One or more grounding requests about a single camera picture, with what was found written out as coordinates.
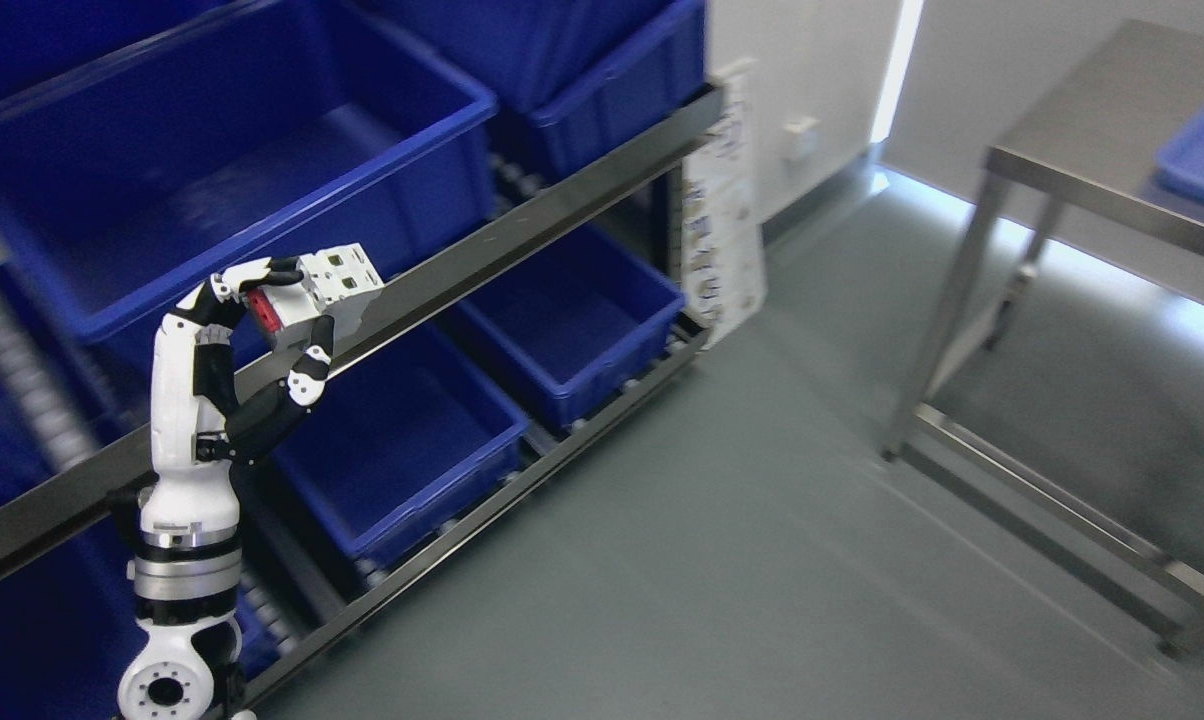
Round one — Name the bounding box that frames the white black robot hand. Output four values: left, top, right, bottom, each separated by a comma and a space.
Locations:
151, 258, 334, 492

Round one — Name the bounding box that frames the white circuit breaker red switch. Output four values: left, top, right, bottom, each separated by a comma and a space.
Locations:
244, 243, 384, 352

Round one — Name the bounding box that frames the black metal shelf rack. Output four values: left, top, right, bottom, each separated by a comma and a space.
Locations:
0, 81, 726, 706

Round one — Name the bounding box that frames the blue bin lower middle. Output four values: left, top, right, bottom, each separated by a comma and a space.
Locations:
275, 324, 529, 569

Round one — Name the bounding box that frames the blue bin lower left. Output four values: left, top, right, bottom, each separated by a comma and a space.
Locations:
0, 520, 148, 719

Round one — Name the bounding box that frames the large blue bin upper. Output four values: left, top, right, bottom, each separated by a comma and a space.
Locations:
0, 1, 496, 364

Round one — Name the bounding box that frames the blue bin lower right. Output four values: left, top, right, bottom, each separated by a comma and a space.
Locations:
439, 224, 685, 430

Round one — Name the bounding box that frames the blue bin upper right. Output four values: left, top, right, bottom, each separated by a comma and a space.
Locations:
374, 1, 708, 182

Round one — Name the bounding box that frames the white printed poster sheet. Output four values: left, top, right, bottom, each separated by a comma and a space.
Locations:
680, 57, 768, 348

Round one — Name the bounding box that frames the stainless steel table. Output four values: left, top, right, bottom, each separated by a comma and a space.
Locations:
881, 19, 1204, 659

